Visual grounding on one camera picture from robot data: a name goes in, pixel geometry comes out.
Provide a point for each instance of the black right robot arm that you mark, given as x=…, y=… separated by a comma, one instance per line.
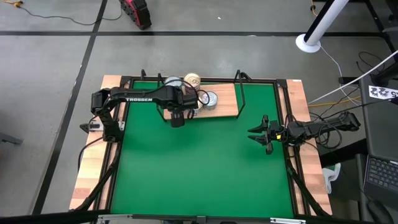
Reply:
x=323, y=125

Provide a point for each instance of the red albacore tuna can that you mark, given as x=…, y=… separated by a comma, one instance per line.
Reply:
x=171, y=81

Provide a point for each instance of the white tower fan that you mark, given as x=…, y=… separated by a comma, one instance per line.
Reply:
x=308, y=43

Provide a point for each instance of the grey desk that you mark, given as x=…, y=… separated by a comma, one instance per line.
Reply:
x=382, y=130

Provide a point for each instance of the wooden shelf board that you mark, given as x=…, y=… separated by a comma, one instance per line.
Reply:
x=227, y=102

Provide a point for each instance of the black metal table frame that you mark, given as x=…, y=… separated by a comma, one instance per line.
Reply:
x=217, y=80

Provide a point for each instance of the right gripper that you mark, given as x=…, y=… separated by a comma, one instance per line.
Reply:
x=278, y=135

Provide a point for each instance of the silver metal bracket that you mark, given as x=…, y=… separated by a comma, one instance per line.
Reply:
x=287, y=221
x=113, y=217

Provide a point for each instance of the grey chair leg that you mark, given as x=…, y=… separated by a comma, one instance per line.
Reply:
x=11, y=139

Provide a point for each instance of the green label tuna can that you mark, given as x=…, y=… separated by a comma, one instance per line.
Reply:
x=213, y=101

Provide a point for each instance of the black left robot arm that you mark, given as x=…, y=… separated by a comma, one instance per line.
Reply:
x=140, y=95

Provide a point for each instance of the black laptop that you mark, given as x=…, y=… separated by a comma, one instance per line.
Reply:
x=384, y=174

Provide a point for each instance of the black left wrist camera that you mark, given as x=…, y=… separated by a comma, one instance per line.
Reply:
x=178, y=119

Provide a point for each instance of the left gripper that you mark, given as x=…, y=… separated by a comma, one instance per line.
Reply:
x=189, y=100

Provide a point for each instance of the white printed paper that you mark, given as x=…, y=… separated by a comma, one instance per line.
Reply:
x=382, y=92

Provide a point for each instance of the red black floor device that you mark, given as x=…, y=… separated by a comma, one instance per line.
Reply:
x=136, y=12

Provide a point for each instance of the black metal shelf bracket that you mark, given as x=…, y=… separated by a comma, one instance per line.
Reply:
x=160, y=77
x=241, y=93

